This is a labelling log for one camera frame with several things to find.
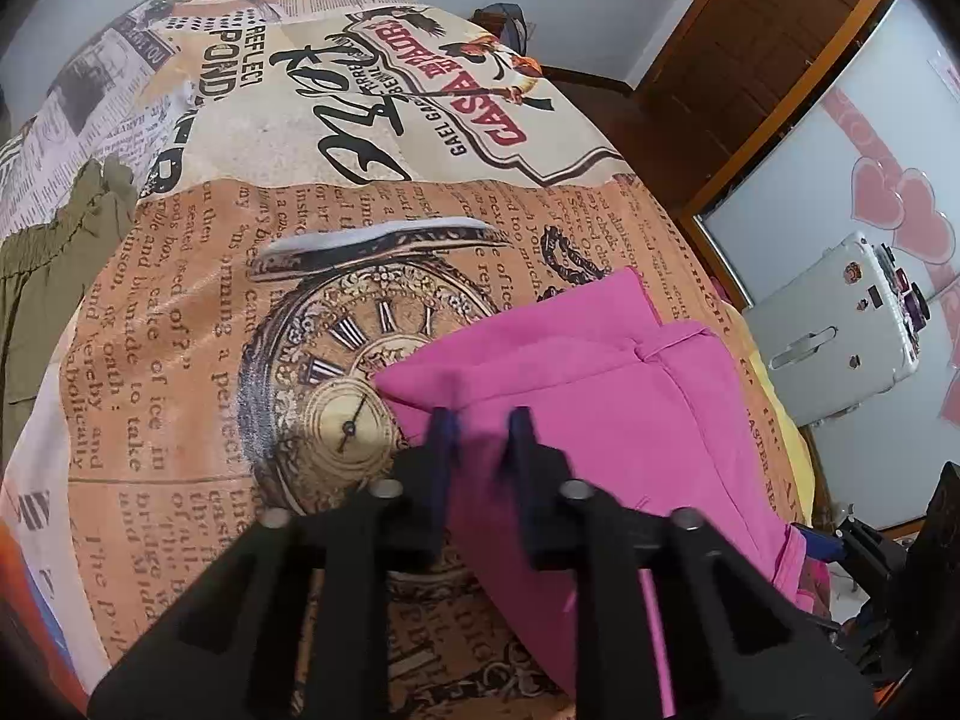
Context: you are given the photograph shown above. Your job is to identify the olive green pants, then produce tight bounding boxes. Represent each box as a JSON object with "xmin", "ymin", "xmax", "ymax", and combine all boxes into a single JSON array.
[{"xmin": 0, "ymin": 157, "xmax": 140, "ymax": 460}]

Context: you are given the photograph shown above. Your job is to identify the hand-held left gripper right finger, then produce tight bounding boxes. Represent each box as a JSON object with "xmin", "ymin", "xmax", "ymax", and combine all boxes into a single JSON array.
[{"xmin": 506, "ymin": 406, "xmax": 875, "ymax": 720}]

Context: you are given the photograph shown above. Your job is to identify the yellow bed sheet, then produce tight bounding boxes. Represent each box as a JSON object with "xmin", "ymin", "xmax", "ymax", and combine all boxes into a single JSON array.
[{"xmin": 739, "ymin": 307, "xmax": 816, "ymax": 522}]

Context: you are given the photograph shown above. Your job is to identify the white bedside table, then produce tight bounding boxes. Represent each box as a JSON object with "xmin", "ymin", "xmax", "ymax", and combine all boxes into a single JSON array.
[{"xmin": 745, "ymin": 232, "xmax": 932, "ymax": 430}]

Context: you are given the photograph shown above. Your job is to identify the newspaper print blanket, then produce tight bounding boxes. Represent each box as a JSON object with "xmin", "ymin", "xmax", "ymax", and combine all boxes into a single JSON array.
[{"xmin": 0, "ymin": 0, "xmax": 815, "ymax": 720}]

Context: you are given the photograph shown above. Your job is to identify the brown wooden door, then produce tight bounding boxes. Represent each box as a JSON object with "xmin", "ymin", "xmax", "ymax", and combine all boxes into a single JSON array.
[{"xmin": 628, "ymin": 0, "xmax": 895, "ymax": 220}]

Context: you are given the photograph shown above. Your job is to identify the blue grey backpack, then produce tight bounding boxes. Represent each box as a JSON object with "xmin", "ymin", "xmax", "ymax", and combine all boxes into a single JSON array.
[{"xmin": 472, "ymin": 1, "xmax": 538, "ymax": 55}]

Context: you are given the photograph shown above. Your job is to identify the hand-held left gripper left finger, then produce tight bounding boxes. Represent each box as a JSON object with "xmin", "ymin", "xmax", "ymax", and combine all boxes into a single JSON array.
[{"xmin": 88, "ymin": 406, "xmax": 458, "ymax": 720}]

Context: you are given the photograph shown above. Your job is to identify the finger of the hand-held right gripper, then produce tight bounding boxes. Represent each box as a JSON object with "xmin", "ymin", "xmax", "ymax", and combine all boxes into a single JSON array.
[{"xmin": 807, "ymin": 519, "xmax": 910, "ymax": 595}]

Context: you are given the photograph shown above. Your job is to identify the pink pants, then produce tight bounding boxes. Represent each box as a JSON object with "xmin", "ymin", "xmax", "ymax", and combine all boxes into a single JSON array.
[{"xmin": 375, "ymin": 268, "xmax": 816, "ymax": 718}]

